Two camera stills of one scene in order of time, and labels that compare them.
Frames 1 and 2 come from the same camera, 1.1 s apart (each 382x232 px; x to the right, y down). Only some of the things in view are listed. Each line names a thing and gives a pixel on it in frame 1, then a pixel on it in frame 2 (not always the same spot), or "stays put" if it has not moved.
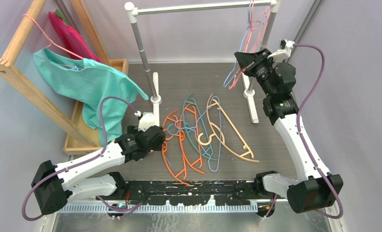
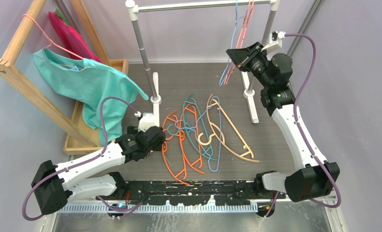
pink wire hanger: [256, 21] -> [228, 76]
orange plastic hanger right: [191, 144] stays put
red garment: [77, 47] stays put
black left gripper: [133, 130] stays put
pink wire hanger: [256, 21] -> [240, 41]
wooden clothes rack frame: [38, 98] stays put
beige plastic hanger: [224, 130] stays put
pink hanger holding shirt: [51, 42] stays put
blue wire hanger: [240, 50] -> [224, 74]
